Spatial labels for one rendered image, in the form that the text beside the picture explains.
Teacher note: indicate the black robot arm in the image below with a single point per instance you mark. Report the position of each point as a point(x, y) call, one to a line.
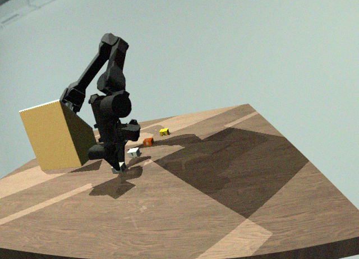
point(116, 103)

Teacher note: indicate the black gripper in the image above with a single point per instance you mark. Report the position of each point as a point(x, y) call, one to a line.
point(111, 151)

